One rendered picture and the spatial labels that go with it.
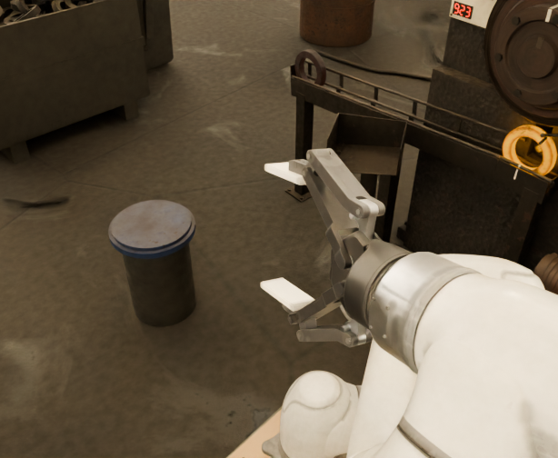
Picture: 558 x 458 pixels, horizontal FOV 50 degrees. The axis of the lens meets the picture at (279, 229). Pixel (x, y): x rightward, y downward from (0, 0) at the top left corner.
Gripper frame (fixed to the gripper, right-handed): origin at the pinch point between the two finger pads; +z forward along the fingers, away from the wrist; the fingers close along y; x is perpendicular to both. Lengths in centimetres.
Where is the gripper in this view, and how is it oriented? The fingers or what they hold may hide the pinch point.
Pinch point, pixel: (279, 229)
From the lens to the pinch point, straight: 66.3
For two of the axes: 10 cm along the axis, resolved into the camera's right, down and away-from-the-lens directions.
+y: -0.4, 9.5, 3.1
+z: -5.1, -2.9, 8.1
